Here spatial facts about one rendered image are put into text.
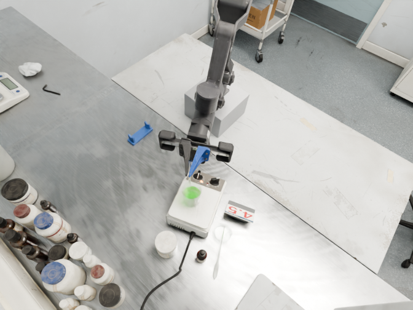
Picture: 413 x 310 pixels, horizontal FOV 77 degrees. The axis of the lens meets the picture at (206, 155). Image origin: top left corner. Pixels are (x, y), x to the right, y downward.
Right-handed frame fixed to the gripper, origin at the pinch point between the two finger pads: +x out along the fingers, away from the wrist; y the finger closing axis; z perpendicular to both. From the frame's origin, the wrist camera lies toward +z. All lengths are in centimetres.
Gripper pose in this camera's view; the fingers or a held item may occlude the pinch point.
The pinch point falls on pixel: (191, 163)
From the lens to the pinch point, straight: 63.0
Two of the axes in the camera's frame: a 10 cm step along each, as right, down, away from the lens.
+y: -9.8, -2.0, 0.5
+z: -0.6, 5.3, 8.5
